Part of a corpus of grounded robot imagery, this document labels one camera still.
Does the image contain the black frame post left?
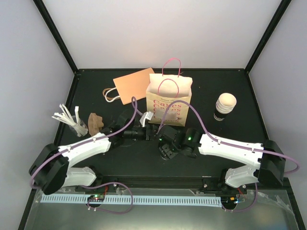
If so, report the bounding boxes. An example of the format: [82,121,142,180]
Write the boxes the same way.
[33,0,78,74]

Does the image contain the white straws bundle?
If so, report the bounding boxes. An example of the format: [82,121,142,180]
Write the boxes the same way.
[52,104,88,137]

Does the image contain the light blue cable duct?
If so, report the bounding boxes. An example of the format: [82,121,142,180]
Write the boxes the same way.
[40,194,222,207]

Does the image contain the plain brown paper bag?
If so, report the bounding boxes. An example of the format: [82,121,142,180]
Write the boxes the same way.
[103,68,154,105]

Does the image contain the black frame post right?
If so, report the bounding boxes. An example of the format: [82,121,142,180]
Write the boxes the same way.
[245,0,291,74]

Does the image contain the brown pulp cup carriers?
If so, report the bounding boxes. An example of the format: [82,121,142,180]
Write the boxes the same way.
[88,113,104,136]

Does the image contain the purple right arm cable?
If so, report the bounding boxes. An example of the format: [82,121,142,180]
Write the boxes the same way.
[157,100,301,213]

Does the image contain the stack of paper cups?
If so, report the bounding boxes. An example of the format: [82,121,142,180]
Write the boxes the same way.
[213,92,237,121]

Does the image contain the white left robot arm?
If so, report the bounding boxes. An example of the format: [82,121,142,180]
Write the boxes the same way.
[29,112,157,195]

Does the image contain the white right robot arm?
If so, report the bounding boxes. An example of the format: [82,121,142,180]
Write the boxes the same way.
[157,125,285,193]

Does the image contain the black frame post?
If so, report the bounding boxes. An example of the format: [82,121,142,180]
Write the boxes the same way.
[33,0,78,74]
[245,0,291,74]

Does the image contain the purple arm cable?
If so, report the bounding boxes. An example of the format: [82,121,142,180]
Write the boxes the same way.
[29,96,139,189]
[157,100,301,213]

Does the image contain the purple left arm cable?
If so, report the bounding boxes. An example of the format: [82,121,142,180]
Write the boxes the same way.
[29,96,139,189]

